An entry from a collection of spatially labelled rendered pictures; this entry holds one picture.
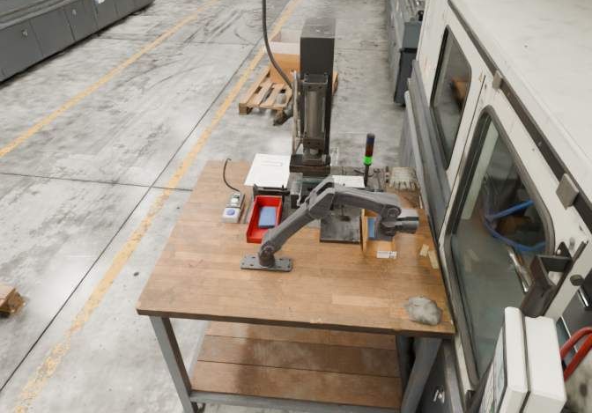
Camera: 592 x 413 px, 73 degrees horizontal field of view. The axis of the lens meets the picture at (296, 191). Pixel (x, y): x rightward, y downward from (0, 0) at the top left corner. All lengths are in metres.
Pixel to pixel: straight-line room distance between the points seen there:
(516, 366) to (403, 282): 0.86
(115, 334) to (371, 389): 1.50
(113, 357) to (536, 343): 2.22
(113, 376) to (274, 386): 0.92
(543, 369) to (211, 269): 1.18
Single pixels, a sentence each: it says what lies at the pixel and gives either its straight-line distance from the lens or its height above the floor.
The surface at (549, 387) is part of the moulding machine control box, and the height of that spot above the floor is 1.46.
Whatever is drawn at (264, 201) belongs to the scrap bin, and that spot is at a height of 0.93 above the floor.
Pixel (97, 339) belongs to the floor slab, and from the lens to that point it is 2.75.
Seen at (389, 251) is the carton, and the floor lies 0.91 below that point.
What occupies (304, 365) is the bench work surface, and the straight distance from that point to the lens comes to 2.16.
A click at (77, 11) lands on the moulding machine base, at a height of 0.49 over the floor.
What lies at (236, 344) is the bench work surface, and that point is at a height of 0.22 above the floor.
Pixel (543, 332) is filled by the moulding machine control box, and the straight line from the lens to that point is 0.88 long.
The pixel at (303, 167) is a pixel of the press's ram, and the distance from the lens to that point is 1.73.
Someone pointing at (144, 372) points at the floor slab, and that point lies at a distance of 2.53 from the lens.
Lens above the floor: 2.09
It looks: 37 degrees down
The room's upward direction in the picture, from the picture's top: 1 degrees counter-clockwise
